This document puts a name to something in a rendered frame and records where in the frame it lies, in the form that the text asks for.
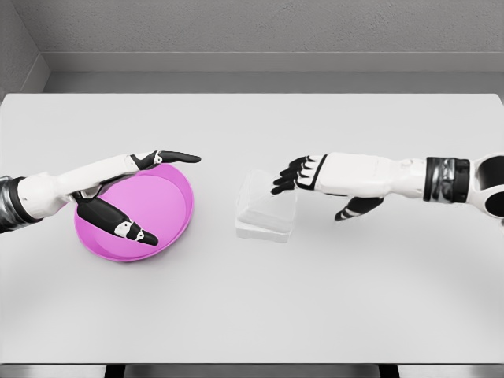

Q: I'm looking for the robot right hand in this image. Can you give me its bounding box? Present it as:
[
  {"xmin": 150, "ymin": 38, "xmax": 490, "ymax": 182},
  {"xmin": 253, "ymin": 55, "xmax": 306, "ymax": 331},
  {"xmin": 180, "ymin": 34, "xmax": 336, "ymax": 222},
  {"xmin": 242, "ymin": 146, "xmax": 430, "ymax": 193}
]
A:
[{"xmin": 269, "ymin": 152, "xmax": 389, "ymax": 222}]

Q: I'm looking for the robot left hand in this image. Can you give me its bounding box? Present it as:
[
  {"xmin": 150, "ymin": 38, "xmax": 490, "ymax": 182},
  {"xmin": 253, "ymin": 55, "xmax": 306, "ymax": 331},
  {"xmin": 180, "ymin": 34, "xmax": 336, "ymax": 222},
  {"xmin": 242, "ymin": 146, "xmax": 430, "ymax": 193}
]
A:
[{"xmin": 58, "ymin": 150, "xmax": 202, "ymax": 247}]

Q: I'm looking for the clear plastic egg box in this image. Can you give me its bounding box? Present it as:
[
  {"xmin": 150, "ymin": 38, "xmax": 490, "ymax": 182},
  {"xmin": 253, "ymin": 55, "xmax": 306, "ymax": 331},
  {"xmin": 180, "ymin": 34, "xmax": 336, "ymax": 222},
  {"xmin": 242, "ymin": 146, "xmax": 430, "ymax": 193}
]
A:
[{"xmin": 235, "ymin": 168, "xmax": 298, "ymax": 245}]

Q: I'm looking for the pink round plate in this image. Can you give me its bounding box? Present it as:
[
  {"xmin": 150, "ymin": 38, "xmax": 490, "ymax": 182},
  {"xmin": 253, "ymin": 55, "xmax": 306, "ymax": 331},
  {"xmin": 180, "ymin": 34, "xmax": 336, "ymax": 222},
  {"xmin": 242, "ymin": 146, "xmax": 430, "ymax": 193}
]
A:
[{"xmin": 74, "ymin": 162, "xmax": 195, "ymax": 264}]

